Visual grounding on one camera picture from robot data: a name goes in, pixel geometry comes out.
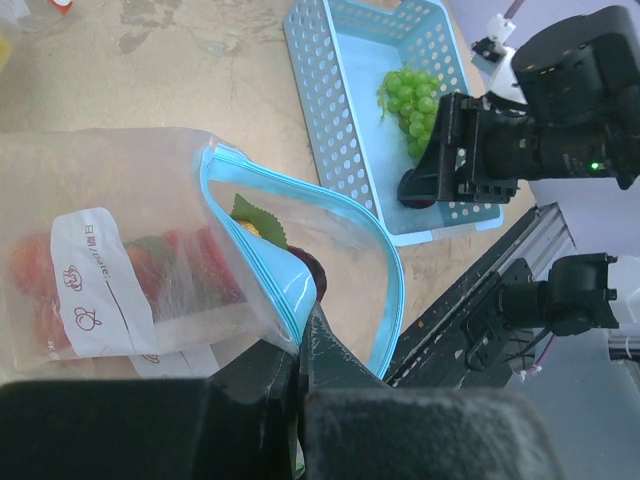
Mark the green grape bunch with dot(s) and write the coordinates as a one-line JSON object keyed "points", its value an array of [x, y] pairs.
{"points": [[411, 97]]}

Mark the clear orange-zipper bag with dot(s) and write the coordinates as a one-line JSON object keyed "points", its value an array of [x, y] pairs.
{"points": [[20, 17]]}

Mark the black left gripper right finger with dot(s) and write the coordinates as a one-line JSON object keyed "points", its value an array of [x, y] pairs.
{"points": [[354, 426]]}

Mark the light blue plastic basket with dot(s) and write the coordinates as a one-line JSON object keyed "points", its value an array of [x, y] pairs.
{"points": [[340, 52]]}

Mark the dark purple plum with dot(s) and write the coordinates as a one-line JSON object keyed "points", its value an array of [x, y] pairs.
{"points": [[417, 190]]}

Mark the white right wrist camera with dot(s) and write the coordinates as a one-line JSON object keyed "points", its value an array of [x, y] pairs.
{"points": [[492, 56]]}

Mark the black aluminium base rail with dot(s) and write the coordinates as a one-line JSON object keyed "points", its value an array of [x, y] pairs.
{"points": [[431, 351]]}

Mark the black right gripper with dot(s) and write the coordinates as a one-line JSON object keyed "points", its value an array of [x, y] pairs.
{"points": [[580, 78]]}

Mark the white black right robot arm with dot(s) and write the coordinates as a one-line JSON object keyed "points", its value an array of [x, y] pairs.
{"points": [[582, 292]]}

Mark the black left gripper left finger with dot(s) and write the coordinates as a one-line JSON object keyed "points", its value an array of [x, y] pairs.
{"points": [[235, 424]]}

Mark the clear blue-zipper bag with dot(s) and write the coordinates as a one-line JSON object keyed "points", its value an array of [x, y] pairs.
{"points": [[173, 167]]}

